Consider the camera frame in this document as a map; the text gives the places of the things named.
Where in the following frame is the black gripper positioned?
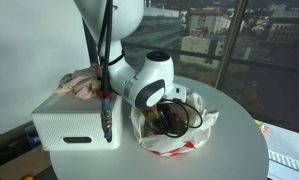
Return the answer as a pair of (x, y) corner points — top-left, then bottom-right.
(157, 103), (187, 130)

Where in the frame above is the red strawberry toy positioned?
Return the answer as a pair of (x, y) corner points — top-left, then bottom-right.
(96, 90), (113, 101)

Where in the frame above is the white plastic bag red print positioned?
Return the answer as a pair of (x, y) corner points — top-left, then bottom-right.
(130, 92), (220, 158)

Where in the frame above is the pink crumpled cloth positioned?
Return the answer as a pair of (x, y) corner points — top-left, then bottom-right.
(53, 63), (103, 100)

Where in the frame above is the white perforated storage box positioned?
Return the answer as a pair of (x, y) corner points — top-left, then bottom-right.
(31, 91), (123, 152)

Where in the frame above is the white floor vent grille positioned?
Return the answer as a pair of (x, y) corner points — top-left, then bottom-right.
(268, 149), (299, 175)

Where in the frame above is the blue object under table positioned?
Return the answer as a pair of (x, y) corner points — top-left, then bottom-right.
(24, 124), (40, 148)

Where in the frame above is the brown cardboard box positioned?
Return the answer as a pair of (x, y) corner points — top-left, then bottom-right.
(0, 146), (53, 180)

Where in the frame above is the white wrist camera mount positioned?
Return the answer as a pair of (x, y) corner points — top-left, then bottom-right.
(170, 83), (188, 103)

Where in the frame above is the thick black cable bundle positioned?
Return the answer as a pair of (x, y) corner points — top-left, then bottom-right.
(98, 0), (115, 144)

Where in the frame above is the dark window frame post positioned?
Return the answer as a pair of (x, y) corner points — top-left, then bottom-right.
(214, 0), (250, 90)

